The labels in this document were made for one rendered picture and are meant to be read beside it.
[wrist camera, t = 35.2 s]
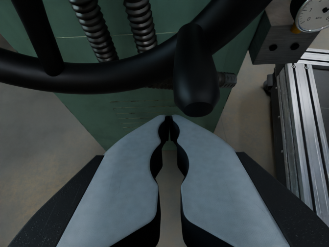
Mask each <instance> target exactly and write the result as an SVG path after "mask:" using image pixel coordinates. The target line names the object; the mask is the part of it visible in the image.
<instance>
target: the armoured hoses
mask: <svg viewBox="0 0 329 247"><path fill-rule="evenodd" d="M68 1H69V2H70V3H71V4H72V5H71V7H72V9H73V10H74V11H75V15H76V17H77V18H78V21H79V23H80V24H81V25H82V26H81V27H82V29H83V30H84V33H85V35H86V36H87V40H88V41H89V42H90V46H91V47H92V50H93V51H94V54H95V56H96V57H97V60H98V62H109V61H115V60H119V57H118V53H117V52H116V48H115V46H114V43H113V41H112V37H111V36H110V32H109V31H108V27H107V25H106V24H105V23H106V21H105V20H104V18H103V14H102V12H101V11H100V10H101V7H100V6H99V5H98V0H68ZM123 5H124V6H125V7H126V9H125V12H126V13H127V14H128V16H127V19H128V20H129V21H130V22H129V25H130V26H131V31H132V33H133V38H134V39H135V40H134V42H135V44H136V48H137V49H138V50H137V52H138V54H140V53H143V52H145V51H147V50H149V49H152V48H154V47H155V46H157V45H158V41H157V35H156V30H155V29H154V25H155V24H154V23H153V17H152V11H151V10H150V9H151V4H150V3H149V0H124V2H123ZM217 74H218V81H219V87H220V88H230V89H231V88H233V87H235V85H236V84H237V77H236V75H235V74H234V73H227V72H217ZM172 79H173V78H170V79H168V80H165V81H163V82H160V83H157V84H154V85H151V86H147V87H145V88H152V89H155V88H156V89H159V88H160V89H164V90H166V89H168V90H170V89H171V90H173V83H172Z"/></svg>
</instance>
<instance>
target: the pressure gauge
mask: <svg viewBox="0 0 329 247"><path fill-rule="evenodd" d="M325 7H327V9H329V0H292V1H291V4H290V13H291V15H292V18H293V20H294V23H293V26H292V28H291V30H290V31H291V32H292V33H295V34H298V33H301V31H302V32H317V31H320V30H323V29H326V28H328V27H329V10H328V11H327V12H326V13H323V11H322V10H323V8H325Z"/></svg>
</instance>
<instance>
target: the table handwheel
mask: <svg viewBox="0 0 329 247"><path fill-rule="evenodd" d="M271 1H272V0H211V1H210V2H209V3H208V4H207V5H206V7H205V8H204V9H203V10H202V11H201V12H200V13H199V14H198V15H197V16H196V17H195V18H194V19H193V20H192V21H191V22H190V23H196V24H198V25H200V26H201V27H202V29H203V33H204V36H205V38H206V40H207V43H208V45H209V47H210V51H211V54H212V55H213V54H215V53H216V52H217V51H219V50H220V49H221V48H223V47H224V46H225V45H226V44H228V43H229V42H230V41H231V40H232V39H233V38H235V37H236V36H237V35H238V34H239V33H240V32H241V31H242V30H244V29H245V28H246V27H247V26H248V25H249V24H250V23H251V22H252V21H253V20H254V19H255V18H256V17H257V16H258V15H259V14H260V13H261V12H262V11H263V10H264V9H265V8H266V7H267V6H268V4H269V3H270V2H271ZM11 2H12V4H13V6H14V7H15V9H16V11H17V13H18V15H19V17H20V19H21V21H22V23H23V25H24V27H25V30H26V32H27V34H28V36H29V38H30V41H31V43H32V45H33V47H34V50H35V52H36V54H37V56H38V58H37V57H33V56H28V55H25V54H21V53H17V52H14V51H10V50H7V49H3V48H1V47H0V82H1V83H5V84H9V85H14V86H18V87H23V88H28V89H33V90H39V91H46V92H53V93H62V94H78V95H97V94H111V93H119V92H126V91H131V90H136V89H140V88H144V87H147V86H151V85H154V84H157V83H160V82H163V81H165V80H168V79H170V78H173V68H174V57H175V49H176V44H177V34H178V33H176V34H175V35H173V36H172V37H170V38H169V39H167V40H166V41H164V42H163V43H161V44H159V45H157V46H155V47H154V48H152V49H149V50H147V51H145V52H143V53H140V54H137V55H134V56H131V57H128V58H124V59H120V60H115V61H109V62H99V63H70V62H64V61H63V58H62V56H61V53H60V51H59V48H58V45H57V42H56V40H55V37H54V34H53V31H52V29H51V26H50V23H49V21H48V17H47V13H46V10H45V7H44V4H43V0H11Z"/></svg>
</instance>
